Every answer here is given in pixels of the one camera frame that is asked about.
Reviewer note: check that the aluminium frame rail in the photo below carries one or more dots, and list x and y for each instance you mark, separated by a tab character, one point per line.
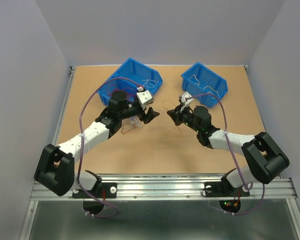
152	165

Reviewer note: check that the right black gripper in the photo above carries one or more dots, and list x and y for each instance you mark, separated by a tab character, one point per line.
176	114

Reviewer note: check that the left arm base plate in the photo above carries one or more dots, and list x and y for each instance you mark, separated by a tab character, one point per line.
101	190

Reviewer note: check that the small blue bin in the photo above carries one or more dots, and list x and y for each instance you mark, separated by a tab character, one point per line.
199	79

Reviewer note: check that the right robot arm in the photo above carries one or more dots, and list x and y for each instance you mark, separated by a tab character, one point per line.
265	159

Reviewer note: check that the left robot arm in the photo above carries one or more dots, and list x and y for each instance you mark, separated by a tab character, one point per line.
56	166

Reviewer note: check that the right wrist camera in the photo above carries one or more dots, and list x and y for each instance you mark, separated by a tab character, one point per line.
185	100

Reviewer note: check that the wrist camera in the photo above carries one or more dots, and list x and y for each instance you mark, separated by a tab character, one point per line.
185	100
144	97

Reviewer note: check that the large divided blue bin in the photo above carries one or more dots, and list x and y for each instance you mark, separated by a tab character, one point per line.
127	77

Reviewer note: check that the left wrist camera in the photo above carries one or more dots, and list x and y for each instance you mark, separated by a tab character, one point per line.
144	97

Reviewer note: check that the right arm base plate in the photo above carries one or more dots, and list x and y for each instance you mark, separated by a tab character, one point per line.
215	190

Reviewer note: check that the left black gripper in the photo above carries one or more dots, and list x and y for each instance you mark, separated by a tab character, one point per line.
150	115

